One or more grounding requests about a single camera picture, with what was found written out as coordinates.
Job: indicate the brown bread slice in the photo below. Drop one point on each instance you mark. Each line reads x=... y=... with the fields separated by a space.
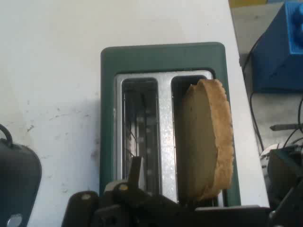
x=203 y=142

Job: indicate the grey metal tool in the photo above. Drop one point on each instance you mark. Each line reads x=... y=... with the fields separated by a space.
x=285 y=126

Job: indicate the dark blue box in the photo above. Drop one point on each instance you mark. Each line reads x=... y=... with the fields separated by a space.
x=272 y=63

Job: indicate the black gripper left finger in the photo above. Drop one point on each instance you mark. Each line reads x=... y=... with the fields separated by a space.
x=132 y=203

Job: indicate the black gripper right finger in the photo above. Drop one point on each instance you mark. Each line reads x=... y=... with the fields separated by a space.
x=292 y=211

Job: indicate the dark green two-slot toaster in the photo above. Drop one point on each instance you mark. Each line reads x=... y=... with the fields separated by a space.
x=163 y=59

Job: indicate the dark green rounded appliance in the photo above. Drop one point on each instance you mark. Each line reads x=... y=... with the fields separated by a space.
x=16 y=179

